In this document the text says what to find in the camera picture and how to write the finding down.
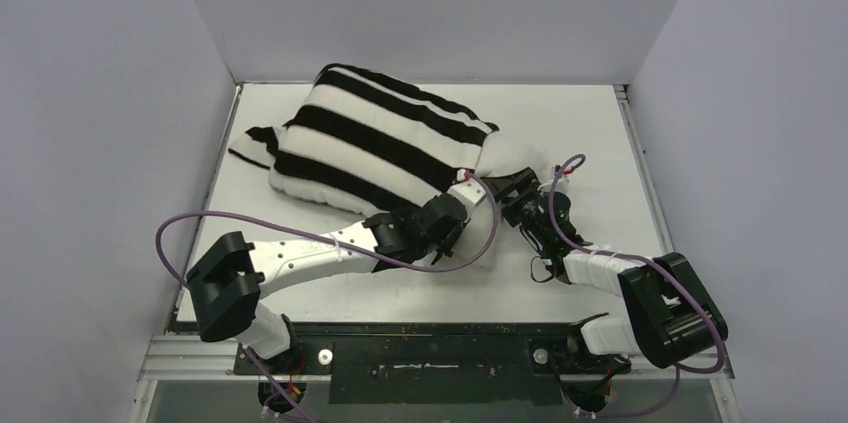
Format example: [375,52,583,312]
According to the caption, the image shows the white pillow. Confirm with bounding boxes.
[474,131,549,177]

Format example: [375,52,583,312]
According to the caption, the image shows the black white striped pillowcase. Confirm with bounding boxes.
[228,63,499,216]

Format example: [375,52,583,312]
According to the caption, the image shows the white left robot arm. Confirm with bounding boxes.
[187,187,484,373]

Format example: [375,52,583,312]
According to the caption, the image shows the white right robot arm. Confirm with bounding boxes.
[483,169,729,371]

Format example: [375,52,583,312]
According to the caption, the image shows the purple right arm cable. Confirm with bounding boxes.
[546,152,730,377]

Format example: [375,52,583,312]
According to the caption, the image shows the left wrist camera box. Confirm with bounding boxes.
[447,178,490,212]

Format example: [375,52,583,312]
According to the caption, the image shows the black metal base rail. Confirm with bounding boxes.
[143,319,733,423]

